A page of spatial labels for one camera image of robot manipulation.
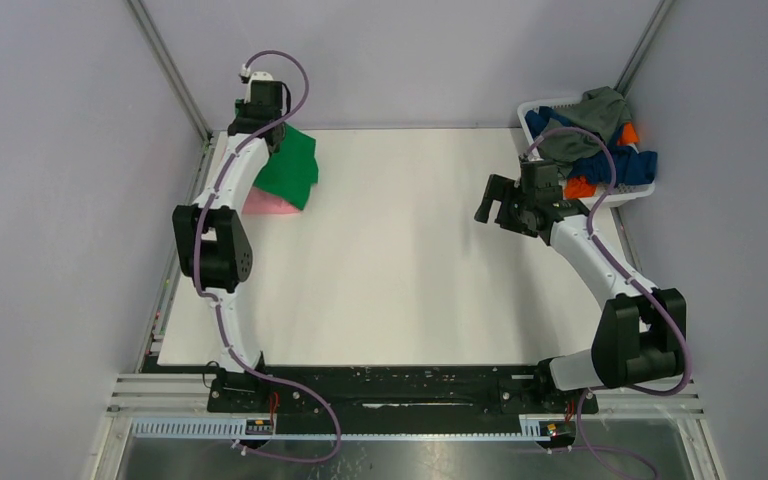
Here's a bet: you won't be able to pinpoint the green t shirt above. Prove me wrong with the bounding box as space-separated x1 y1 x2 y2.
242 123 319 215

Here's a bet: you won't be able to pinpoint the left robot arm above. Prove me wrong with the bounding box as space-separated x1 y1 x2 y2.
172 72 291 411

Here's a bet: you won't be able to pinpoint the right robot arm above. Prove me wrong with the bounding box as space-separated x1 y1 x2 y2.
474 161 691 412

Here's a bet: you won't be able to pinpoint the orange t shirt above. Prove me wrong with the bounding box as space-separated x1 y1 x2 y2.
564 122 642 199

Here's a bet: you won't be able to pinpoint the white plastic basket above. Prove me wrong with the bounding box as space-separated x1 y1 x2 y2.
516 95 656 208

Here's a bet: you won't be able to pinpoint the grey t shirt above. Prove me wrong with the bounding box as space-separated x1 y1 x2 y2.
524 86 632 177

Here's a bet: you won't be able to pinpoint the folded pink t shirt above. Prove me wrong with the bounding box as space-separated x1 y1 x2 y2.
218 146 302 217

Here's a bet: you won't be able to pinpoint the blue t shirt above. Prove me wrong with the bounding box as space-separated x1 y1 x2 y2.
523 106 658 186

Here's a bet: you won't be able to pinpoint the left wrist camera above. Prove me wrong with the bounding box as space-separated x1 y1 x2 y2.
239 64 275 85

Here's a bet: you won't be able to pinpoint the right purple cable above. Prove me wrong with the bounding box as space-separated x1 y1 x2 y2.
523 125 695 480

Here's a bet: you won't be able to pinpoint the purple cable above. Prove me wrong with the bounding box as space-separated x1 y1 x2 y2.
191 50 344 465
523 125 695 480

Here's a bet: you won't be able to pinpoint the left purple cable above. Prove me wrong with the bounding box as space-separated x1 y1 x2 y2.
191 50 344 465

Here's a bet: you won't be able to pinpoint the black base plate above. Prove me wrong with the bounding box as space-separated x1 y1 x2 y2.
202 363 581 432

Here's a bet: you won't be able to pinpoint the white slotted cable duct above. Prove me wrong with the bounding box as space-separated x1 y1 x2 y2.
131 408 575 441

